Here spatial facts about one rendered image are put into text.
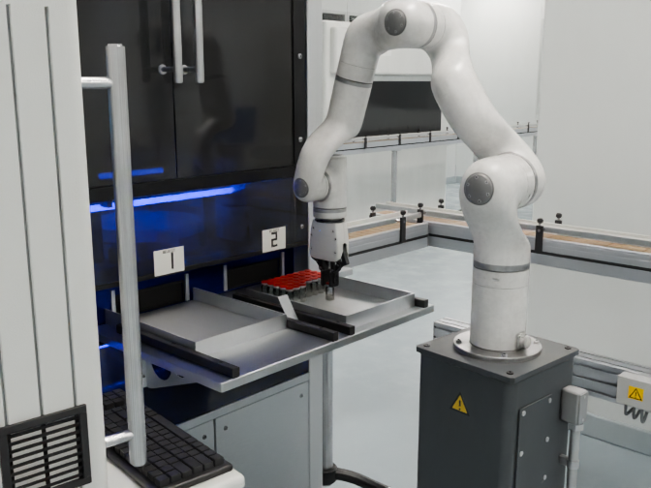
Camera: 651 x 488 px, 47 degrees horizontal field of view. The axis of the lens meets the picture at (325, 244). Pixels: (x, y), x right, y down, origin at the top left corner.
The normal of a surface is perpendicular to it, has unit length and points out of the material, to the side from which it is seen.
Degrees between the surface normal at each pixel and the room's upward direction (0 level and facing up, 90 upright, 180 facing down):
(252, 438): 90
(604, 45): 90
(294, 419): 90
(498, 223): 129
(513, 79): 90
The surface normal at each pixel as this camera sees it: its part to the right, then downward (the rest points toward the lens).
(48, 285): 0.65, 0.16
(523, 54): -0.68, 0.15
